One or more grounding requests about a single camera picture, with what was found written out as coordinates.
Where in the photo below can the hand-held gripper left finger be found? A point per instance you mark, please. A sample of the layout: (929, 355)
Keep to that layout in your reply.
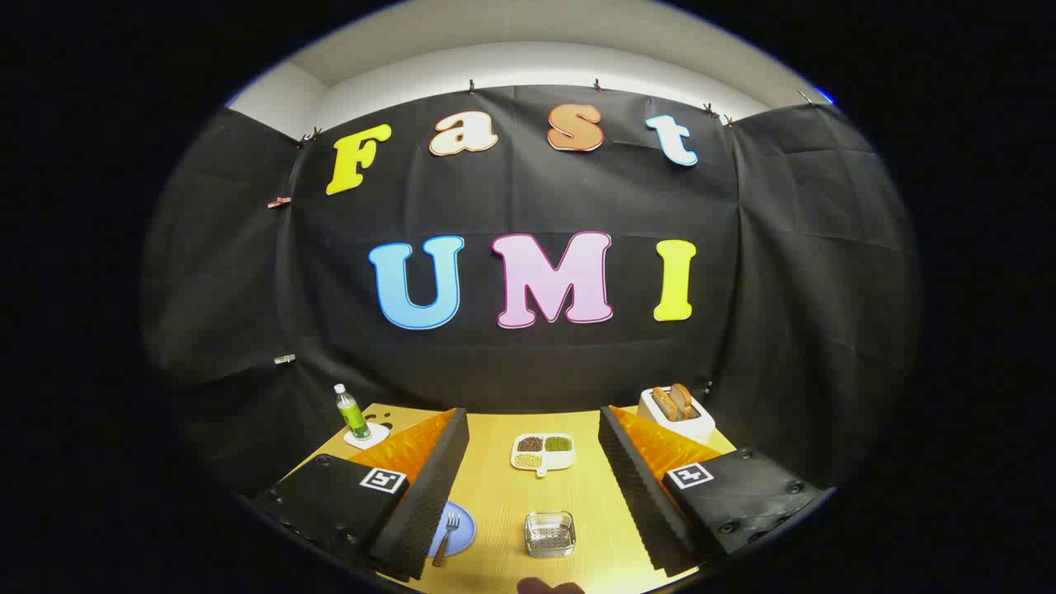
(429, 495)

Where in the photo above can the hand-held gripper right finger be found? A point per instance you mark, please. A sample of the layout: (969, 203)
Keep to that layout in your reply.
(643, 495)

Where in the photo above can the blue round plate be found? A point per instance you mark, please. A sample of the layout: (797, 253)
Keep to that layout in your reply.
(464, 528)

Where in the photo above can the white square coaster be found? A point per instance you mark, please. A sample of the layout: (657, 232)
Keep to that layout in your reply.
(378, 436)

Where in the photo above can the white toaster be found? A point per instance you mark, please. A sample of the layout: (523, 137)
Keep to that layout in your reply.
(697, 427)

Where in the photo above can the brown bread slice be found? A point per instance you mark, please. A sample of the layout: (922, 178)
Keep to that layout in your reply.
(683, 398)
(662, 403)

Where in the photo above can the square perforated metal basket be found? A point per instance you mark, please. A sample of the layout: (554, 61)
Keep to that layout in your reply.
(550, 536)

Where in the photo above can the green plastic bottle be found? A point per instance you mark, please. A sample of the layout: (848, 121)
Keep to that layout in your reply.
(352, 417)

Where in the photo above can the white divided dish of beans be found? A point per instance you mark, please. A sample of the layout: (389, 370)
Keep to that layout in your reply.
(542, 452)

